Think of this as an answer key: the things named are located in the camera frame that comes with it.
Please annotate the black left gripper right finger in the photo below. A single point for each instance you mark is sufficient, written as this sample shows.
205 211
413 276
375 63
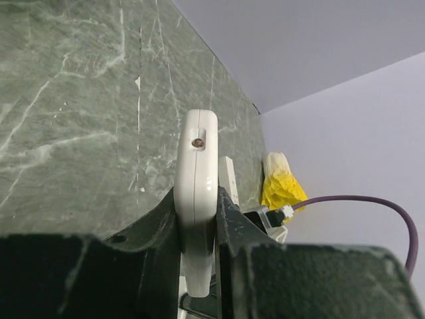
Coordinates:
258 277

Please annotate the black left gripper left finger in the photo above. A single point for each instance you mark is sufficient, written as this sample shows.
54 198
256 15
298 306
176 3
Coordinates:
131 274

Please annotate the white red remote control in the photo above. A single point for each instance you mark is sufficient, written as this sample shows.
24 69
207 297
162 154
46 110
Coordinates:
195 194

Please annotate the yellow cabbage toy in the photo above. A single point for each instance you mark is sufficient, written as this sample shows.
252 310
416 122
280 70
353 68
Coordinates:
280 186

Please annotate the white rectangular stick device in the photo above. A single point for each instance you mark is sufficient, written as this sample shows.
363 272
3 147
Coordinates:
227 178

